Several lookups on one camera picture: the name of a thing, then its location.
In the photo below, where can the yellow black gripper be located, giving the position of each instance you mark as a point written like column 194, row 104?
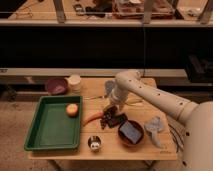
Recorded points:
column 110, row 111

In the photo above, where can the dark purple grape bunch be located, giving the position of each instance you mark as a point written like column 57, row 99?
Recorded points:
column 104, row 121

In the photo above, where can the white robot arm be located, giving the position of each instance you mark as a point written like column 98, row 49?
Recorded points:
column 197, row 118

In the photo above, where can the small metal cup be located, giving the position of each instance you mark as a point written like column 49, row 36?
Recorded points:
column 94, row 143

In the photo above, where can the white paper cup stack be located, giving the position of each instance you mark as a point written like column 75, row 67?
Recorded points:
column 74, row 82

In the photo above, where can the orange carrot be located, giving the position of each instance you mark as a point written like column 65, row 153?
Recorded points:
column 92, row 118

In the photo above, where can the metal fork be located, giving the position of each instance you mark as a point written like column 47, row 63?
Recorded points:
column 95, row 97

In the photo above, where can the yellow wooden utensil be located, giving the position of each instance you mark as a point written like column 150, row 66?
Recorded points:
column 134, row 102

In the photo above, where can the blue sponge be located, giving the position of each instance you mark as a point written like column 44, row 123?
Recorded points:
column 130, row 132

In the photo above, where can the dark brown bowl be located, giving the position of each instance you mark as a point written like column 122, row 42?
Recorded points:
column 123, row 140

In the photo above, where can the wooden folding table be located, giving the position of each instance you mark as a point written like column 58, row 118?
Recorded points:
column 111, row 146

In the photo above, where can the yellow apple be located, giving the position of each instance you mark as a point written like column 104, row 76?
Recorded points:
column 72, row 110

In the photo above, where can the grey blue cloth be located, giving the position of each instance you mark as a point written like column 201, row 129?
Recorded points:
column 153, row 127

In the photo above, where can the purple bowl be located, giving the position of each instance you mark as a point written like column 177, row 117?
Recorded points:
column 56, row 86

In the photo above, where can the green plastic tray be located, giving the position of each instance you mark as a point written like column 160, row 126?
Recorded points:
column 51, row 128

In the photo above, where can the black box on shelf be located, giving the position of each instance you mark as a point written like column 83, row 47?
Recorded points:
column 199, row 70

